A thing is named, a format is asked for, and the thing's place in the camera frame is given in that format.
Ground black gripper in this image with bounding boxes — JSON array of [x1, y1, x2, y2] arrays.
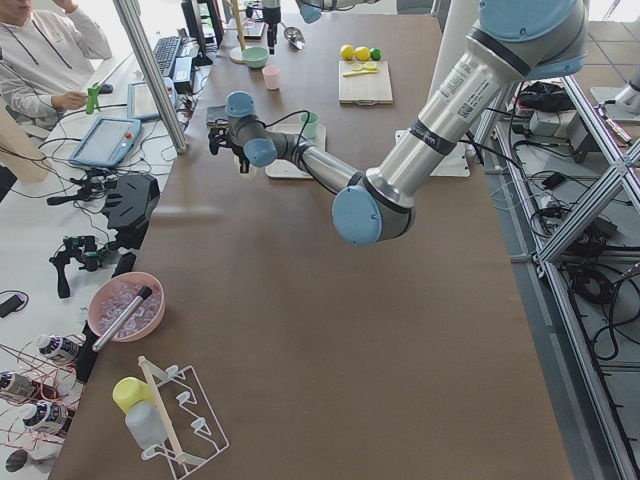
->
[[230, 142, 250, 174], [267, 23, 277, 55]]

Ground cream white cup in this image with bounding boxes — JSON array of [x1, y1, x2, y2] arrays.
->
[[239, 162, 258, 178]]

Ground pink cup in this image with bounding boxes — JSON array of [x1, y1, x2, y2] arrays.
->
[[262, 65, 280, 91]]

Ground green cup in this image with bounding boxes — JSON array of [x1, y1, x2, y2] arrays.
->
[[299, 111, 319, 140]]

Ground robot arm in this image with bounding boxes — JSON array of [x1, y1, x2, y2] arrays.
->
[[262, 0, 365, 55], [209, 1, 589, 245]]

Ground cream rabbit tray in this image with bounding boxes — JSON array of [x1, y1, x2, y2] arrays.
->
[[264, 124, 326, 180]]

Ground green bowl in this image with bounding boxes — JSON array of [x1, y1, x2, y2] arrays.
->
[[241, 46, 269, 69]]

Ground metal scoop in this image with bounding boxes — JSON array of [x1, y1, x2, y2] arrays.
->
[[283, 26, 306, 50]]

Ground wooden stand with round base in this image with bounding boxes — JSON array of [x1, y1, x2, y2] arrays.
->
[[227, 0, 246, 64]]

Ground grey folded cloth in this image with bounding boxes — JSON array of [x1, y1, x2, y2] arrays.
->
[[206, 105, 228, 129]]

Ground black computer monitor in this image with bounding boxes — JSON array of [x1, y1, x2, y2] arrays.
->
[[180, 0, 224, 67]]

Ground upper whole lemon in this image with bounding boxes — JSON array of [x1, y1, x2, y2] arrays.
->
[[340, 44, 354, 61]]

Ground whole lemon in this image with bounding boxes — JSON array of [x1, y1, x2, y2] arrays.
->
[[340, 44, 354, 61], [353, 46, 371, 62]]

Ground yellow plastic knife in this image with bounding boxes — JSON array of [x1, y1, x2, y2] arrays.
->
[[341, 70, 378, 78]]

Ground lower whole lemon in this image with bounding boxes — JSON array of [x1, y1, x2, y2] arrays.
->
[[353, 46, 371, 62]]

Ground green lime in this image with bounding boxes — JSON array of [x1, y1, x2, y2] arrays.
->
[[370, 48, 382, 61]]

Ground bamboo cutting board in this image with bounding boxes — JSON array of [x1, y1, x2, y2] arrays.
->
[[338, 60, 393, 105]]

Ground black keyboard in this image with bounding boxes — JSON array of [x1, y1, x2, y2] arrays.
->
[[153, 36, 182, 77]]

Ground blue teach pendant far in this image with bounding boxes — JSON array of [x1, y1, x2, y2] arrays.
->
[[127, 77, 178, 122]]

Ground blue teach pendant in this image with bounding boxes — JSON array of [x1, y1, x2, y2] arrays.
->
[[127, 77, 178, 122], [68, 117, 142, 168]]

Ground blue teach pendant near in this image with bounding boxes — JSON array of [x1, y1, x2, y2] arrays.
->
[[68, 117, 142, 168]]

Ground green clamp tool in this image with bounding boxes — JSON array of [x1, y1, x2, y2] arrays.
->
[[85, 83, 101, 115]]

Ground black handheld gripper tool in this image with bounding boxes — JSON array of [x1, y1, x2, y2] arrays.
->
[[48, 234, 119, 300]]

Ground pink bucket with ice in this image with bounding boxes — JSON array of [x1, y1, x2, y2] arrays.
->
[[88, 272, 166, 342]]

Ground seated person in hoodie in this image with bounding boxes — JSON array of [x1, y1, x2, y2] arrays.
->
[[1, 1, 112, 130]]

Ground yellow cup on rack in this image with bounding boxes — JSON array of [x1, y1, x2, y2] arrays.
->
[[112, 377, 153, 413]]

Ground plastic bottle upper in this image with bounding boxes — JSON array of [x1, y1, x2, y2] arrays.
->
[[36, 334, 80, 365]]

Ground grey cup on rack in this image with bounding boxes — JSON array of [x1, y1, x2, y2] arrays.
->
[[125, 401, 168, 450]]

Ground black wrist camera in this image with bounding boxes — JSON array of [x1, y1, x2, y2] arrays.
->
[[208, 126, 233, 156], [244, 2, 263, 21]]

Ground black braided left cable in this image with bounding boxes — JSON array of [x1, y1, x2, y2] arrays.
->
[[262, 109, 314, 166]]

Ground aluminium frame post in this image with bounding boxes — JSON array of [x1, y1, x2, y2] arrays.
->
[[113, 0, 189, 154]]

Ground metal scoop handle in bucket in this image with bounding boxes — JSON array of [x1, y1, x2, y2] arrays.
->
[[92, 285, 153, 352]]

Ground white wire cup rack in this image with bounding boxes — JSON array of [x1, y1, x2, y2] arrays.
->
[[141, 365, 230, 479]]

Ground wooden rack handle stick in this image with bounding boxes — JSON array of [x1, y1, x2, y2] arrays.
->
[[138, 356, 186, 465]]

